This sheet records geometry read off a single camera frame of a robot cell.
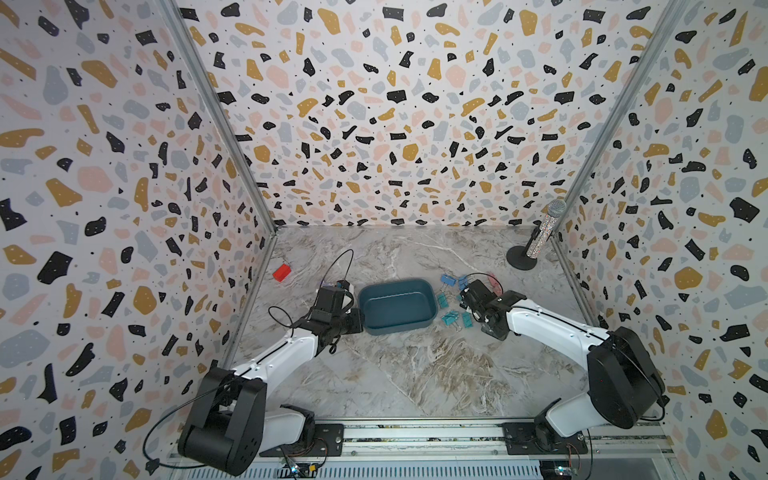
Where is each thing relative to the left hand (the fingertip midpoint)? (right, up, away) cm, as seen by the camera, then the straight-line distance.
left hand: (366, 315), depth 88 cm
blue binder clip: (+27, +9, +18) cm, 34 cm away
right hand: (+41, 0, -1) cm, 41 cm away
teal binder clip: (+24, +3, +12) cm, 27 cm away
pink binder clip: (+44, +7, +15) cm, 47 cm away
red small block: (-32, +12, +18) cm, 39 cm away
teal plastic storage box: (+9, +1, +15) cm, 17 cm away
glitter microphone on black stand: (+54, +17, +18) cm, 60 cm away
